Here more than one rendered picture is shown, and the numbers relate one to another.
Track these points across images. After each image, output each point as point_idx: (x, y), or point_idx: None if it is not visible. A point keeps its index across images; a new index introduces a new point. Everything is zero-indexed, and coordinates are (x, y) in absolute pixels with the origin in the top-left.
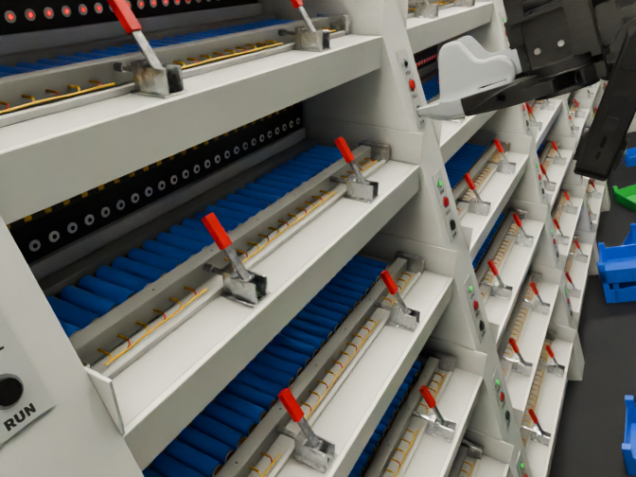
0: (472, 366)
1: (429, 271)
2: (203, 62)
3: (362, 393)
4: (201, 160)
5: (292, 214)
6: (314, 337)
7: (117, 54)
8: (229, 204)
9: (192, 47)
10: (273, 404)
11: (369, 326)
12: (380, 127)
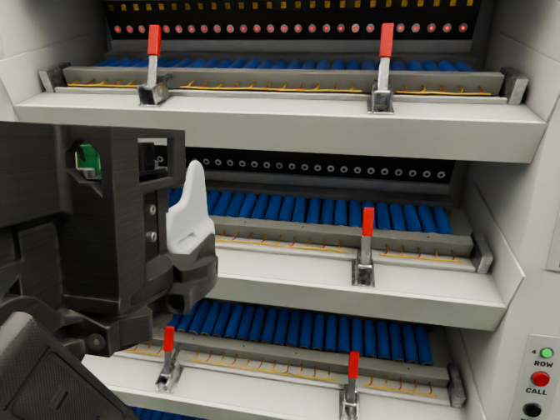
0: None
1: (466, 415)
2: (237, 88)
3: (239, 394)
4: (285, 161)
5: (279, 238)
6: (279, 334)
7: (215, 66)
8: (271, 202)
9: (244, 74)
10: (202, 334)
11: (327, 376)
12: (502, 232)
